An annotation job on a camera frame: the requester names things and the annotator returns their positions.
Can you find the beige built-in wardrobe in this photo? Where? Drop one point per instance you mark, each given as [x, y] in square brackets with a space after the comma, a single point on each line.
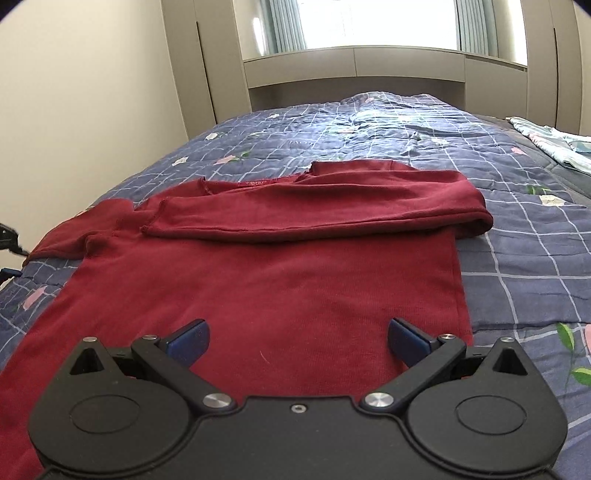
[212, 69]

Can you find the pale green curtain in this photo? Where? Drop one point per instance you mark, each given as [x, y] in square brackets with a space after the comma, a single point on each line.
[475, 25]
[282, 25]

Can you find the dark red sweater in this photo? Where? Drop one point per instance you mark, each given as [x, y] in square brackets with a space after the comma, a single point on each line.
[277, 286]

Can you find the bright window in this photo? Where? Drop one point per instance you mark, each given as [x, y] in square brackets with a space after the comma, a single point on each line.
[378, 21]

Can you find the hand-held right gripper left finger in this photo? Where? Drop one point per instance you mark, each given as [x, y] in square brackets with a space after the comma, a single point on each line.
[190, 342]

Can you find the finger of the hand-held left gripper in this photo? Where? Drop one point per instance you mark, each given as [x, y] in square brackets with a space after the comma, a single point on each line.
[6, 272]
[6, 239]

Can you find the blue checked floral quilt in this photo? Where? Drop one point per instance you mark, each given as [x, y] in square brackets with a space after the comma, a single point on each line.
[508, 240]

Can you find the light blue folded cloth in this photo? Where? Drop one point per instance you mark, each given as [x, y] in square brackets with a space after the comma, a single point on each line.
[554, 144]

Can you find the grey quilted mattress pad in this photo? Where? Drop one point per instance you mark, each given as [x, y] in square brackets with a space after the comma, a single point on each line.
[567, 185]

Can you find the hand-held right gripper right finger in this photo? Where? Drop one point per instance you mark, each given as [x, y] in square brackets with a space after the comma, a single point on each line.
[406, 342]

